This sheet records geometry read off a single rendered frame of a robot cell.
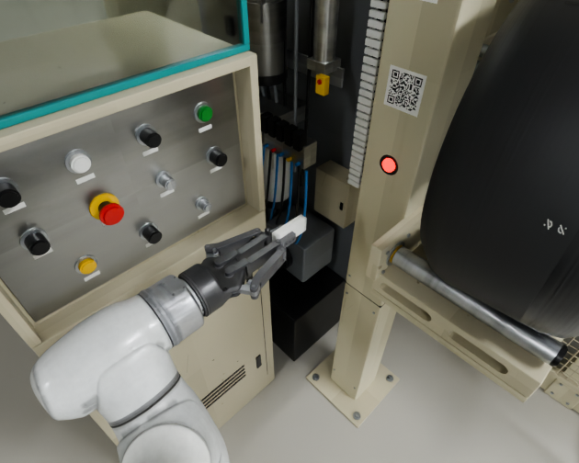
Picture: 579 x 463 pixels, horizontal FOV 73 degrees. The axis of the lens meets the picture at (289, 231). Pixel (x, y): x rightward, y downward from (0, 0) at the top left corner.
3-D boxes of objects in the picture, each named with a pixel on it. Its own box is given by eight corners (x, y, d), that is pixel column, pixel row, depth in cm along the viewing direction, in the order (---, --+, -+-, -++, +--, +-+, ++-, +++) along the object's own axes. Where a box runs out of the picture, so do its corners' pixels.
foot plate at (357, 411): (305, 378, 159) (305, 376, 157) (348, 337, 172) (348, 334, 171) (357, 428, 145) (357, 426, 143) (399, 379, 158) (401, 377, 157)
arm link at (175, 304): (130, 281, 54) (167, 259, 57) (146, 319, 60) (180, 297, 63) (164, 321, 49) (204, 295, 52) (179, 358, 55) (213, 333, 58)
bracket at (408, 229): (364, 275, 88) (370, 243, 81) (455, 197, 108) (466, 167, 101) (377, 283, 86) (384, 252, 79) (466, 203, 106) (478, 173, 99)
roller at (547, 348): (398, 240, 84) (401, 247, 88) (385, 256, 84) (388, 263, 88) (572, 345, 66) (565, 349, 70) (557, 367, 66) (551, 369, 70)
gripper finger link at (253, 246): (221, 283, 62) (216, 277, 63) (272, 246, 68) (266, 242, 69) (218, 266, 59) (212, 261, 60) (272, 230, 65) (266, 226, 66)
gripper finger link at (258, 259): (221, 269, 59) (227, 275, 58) (278, 234, 64) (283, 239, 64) (224, 286, 62) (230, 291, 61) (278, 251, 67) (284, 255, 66)
